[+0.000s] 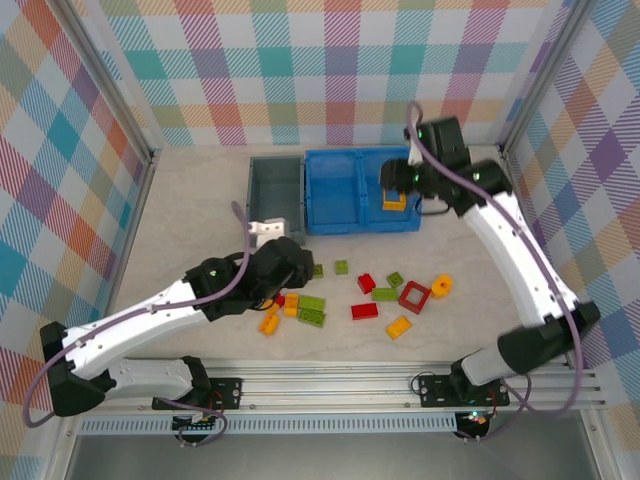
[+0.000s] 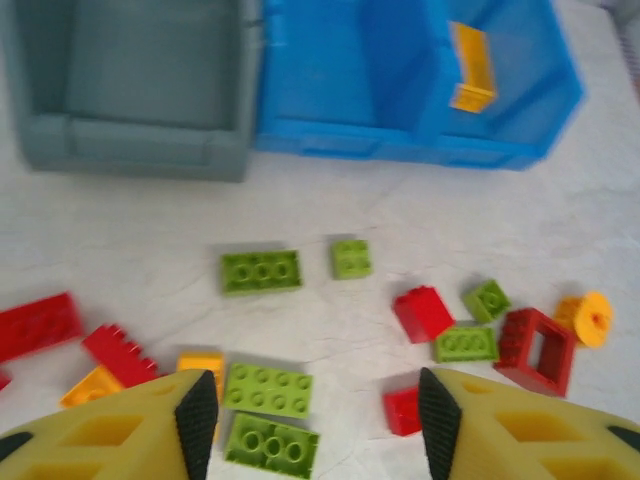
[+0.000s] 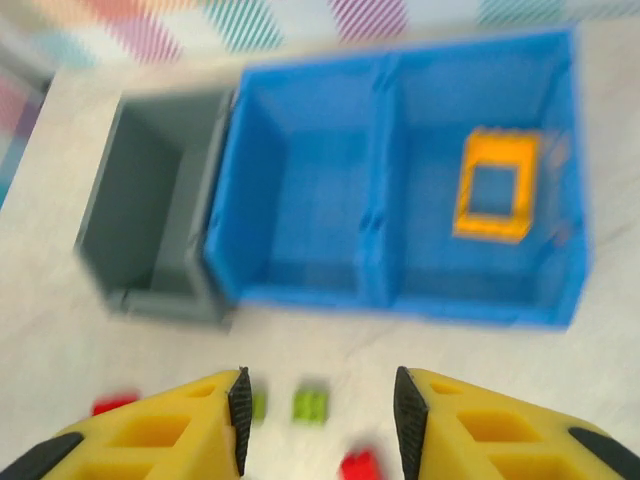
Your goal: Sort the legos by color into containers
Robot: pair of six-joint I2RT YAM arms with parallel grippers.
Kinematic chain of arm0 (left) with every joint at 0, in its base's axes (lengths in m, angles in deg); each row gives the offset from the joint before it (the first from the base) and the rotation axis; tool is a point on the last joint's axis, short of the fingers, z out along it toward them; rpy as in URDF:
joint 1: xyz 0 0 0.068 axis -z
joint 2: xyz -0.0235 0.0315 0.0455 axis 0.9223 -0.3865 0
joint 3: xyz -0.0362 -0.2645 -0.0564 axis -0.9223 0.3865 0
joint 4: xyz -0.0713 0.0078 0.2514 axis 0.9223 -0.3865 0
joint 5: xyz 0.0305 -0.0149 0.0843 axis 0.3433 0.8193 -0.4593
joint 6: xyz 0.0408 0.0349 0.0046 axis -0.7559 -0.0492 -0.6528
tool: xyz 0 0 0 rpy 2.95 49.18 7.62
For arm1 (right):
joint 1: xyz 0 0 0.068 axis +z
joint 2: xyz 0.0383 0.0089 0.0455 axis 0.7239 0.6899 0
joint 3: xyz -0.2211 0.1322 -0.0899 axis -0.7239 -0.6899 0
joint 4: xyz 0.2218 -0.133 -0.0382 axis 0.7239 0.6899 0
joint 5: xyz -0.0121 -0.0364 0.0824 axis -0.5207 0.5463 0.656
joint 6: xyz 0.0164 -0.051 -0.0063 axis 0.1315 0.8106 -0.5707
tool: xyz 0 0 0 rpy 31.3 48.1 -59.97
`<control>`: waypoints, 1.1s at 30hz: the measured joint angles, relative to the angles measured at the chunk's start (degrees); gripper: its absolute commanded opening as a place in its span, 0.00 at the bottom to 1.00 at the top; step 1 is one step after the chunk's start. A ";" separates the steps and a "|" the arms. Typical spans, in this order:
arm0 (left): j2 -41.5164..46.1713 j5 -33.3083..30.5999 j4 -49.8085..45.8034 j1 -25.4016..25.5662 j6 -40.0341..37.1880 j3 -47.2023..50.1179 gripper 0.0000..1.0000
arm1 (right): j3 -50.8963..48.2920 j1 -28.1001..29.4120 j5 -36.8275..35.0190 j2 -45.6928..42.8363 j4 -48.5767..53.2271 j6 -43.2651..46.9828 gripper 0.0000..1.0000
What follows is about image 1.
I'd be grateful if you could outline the small circuit board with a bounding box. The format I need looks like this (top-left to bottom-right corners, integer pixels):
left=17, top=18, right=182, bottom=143
left=172, top=414, right=221, bottom=434
left=457, top=409, right=491, bottom=431

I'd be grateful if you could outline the thin black cable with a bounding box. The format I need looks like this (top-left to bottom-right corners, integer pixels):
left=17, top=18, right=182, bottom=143
left=417, top=197, right=454, bottom=217

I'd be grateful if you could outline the aluminium frame post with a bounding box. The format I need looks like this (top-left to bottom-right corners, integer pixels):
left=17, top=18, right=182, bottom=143
left=59, top=0, right=161, bottom=166
left=497, top=0, right=599, bottom=156

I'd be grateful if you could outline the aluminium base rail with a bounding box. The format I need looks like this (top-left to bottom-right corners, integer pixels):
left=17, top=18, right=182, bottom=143
left=54, top=357, right=609, bottom=416

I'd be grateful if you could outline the round yellow lego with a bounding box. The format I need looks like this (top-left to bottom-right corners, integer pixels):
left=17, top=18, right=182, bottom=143
left=430, top=273, right=454, bottom=300

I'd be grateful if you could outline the aluminium side rail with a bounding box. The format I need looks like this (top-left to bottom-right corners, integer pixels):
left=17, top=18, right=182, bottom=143
left=102, top=149, right=161, bottom=326

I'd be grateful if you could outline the red frame lego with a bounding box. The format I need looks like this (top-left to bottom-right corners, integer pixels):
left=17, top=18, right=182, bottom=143
left=398, top=280, right=432, bottom=315

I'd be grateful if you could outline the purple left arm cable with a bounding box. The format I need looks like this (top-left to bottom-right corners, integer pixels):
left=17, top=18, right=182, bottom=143
left=22, top=201, right=251, bottom=447

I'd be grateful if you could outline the grey plastic bin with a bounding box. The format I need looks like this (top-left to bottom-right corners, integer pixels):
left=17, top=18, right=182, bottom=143
left=247, top=155, right=307, bottom=247

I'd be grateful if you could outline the grey metal panel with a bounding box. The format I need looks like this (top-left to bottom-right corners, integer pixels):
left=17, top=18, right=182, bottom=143
left=64, top=432, right=601, bottom=480

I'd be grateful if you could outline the white slotted cable duct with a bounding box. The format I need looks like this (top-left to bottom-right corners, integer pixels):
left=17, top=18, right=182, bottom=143
left=79, top=412, right=459, bottom=435

